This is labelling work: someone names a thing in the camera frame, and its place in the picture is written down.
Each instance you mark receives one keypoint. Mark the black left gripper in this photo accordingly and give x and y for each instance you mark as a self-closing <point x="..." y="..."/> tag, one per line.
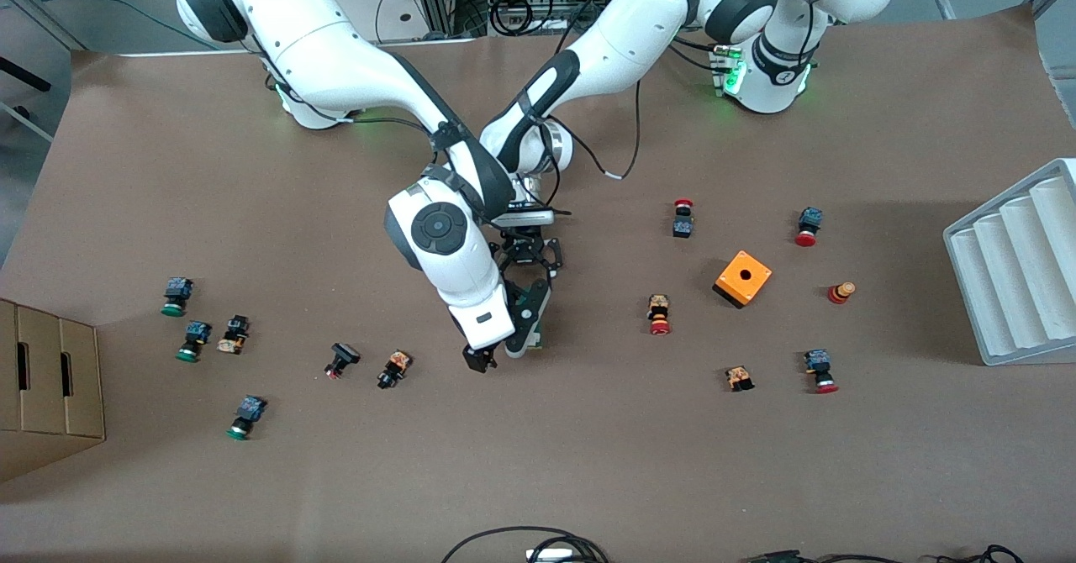
<point x="527" y="254"/>

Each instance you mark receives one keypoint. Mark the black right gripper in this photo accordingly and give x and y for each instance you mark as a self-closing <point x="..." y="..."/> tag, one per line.
<point x="479" y="359"/>

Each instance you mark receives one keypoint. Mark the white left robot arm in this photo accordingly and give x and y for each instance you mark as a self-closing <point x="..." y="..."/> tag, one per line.
<point x="622" y="34"/>

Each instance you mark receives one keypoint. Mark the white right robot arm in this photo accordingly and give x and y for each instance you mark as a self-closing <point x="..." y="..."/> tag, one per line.
<point x="336" y="59"/>

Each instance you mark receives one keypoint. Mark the black button orange block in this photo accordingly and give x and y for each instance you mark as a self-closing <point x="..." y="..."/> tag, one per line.
<point x="397" y="365"/>

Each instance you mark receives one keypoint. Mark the red button orange block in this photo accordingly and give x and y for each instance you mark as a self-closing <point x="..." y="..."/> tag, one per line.
<point x="658" y="307"/>

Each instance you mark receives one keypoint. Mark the black square pushbutton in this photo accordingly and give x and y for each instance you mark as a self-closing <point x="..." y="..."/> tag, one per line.
<point x="345" y="353"/>

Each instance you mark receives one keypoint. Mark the red button black block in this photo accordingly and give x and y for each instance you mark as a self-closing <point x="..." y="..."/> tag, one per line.
<point x="683" y="227"/>

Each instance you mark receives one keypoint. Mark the white plug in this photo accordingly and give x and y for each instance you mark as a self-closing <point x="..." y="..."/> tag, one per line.
<point x="551" y="555"/>

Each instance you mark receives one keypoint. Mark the small orange black contact block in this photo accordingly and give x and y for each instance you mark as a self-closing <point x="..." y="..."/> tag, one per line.
<point x="739" y="377"/>

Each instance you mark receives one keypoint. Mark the green pushbutton blue block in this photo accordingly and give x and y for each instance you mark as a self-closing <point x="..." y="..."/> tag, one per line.
<point x="250" y="410"/>
<point x="176" y="290"/>
<point x="197" y="332"/>

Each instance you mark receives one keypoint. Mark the red button blue block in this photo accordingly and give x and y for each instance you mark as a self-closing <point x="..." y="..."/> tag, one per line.
<point x="817" y="363"/>
<point x="810" y="218"/>

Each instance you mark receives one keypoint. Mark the white panel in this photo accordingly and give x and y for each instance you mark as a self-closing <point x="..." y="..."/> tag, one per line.
<point x="420" y="8"/>

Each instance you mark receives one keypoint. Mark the red orange knob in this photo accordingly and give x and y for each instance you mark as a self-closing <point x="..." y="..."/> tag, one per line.
<point x="839" y="294"/>

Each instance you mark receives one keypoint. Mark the brown cardboard box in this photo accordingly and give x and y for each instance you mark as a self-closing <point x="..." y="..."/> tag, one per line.
<point x="42" y="416"/>

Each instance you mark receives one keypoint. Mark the white ribbed tray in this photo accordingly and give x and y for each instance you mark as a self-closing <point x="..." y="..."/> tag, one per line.
<point x="1017" y="294"/>

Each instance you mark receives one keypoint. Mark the black metal bar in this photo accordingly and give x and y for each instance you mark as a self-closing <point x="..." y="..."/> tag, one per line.
<point x="25" y="73"/>

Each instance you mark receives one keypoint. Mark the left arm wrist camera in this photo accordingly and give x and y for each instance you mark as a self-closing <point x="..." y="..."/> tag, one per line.
<point x="521" y="218"/>

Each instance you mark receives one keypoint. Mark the orange button enclosure box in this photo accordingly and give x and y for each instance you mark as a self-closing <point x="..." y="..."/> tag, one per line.
<point x="756" y="286"/>

